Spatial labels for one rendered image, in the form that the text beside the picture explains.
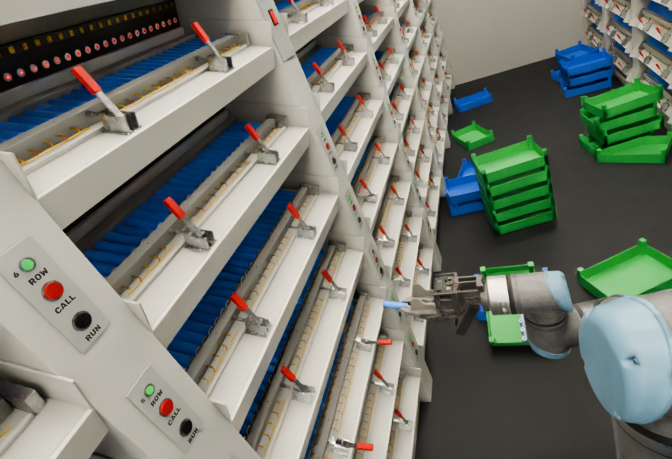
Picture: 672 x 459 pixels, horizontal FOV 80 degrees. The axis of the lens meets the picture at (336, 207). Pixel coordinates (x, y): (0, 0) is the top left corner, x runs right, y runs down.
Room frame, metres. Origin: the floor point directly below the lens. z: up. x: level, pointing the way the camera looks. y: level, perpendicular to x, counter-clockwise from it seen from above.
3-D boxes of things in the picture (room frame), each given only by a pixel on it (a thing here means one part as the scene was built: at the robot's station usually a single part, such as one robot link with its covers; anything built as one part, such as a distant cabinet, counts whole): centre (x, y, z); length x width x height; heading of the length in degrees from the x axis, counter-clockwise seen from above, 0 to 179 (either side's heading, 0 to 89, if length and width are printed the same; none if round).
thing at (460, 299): (0.71, -0.18, 0.66); 0.12 x 0.08 x 0.09; 63
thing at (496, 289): (0.67, -0.26, 0.65); 0.10 x 0.05 x 0.09; 153
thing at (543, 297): (0.63, -0.33, 0.65); 0.12 x 0.09 x 0.10; 63
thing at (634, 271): (1.05, -0.94, 0.04); 0.30 x 0.20 x 0.08; 91
